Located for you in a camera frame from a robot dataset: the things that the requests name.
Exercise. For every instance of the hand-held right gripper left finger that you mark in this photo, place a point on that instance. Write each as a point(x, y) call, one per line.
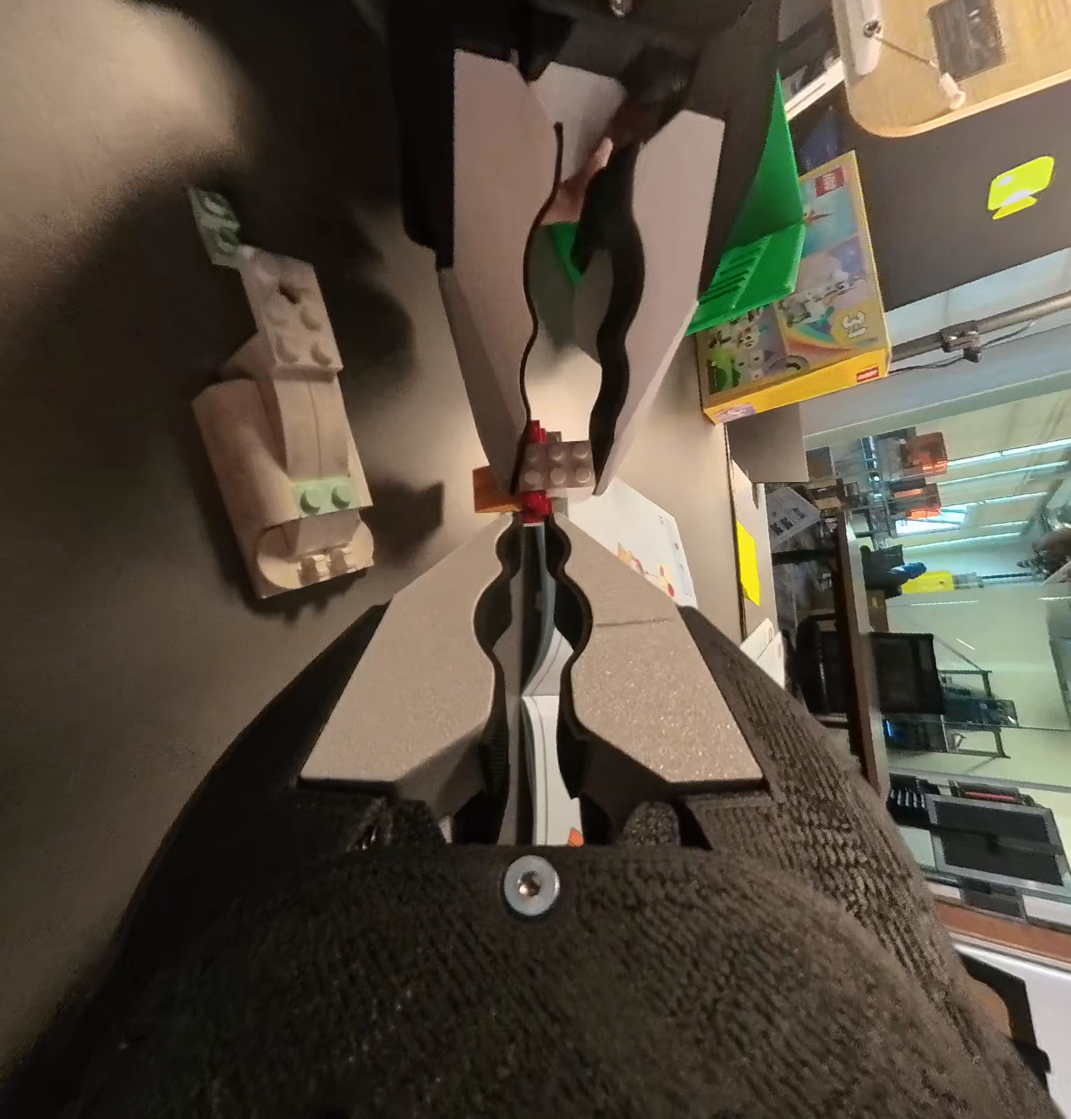
point(413, 691)

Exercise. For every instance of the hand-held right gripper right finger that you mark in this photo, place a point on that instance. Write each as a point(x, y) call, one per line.
point(658, 699)

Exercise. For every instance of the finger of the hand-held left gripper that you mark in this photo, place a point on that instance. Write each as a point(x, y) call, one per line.
point(671, 245)
point(487, 218)

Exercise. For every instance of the small red white lego assembly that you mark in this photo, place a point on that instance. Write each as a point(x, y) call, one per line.
point(553, 468)

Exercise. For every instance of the open lego instruction booklet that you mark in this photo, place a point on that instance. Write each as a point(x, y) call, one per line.
point(627, 542)

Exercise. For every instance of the yellow lego set box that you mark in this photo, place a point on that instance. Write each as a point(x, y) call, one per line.
point(815, 350)

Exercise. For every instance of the large white lego assembly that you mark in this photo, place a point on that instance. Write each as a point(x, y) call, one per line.
point(291, 411)

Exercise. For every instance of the green plastic bin with dividers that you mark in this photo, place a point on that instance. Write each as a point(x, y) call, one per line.
point(763, 245)

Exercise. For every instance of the yellow paper sheet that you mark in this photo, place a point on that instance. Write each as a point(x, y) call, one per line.
point(747, 564)

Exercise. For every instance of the metal tripod pole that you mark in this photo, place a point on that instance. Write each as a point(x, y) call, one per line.
point(1007, 319)

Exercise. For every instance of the yellow sticker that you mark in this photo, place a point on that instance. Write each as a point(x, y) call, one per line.
point(1021, 188)

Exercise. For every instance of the black equipment case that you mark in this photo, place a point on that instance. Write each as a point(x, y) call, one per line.
point(999, 844)

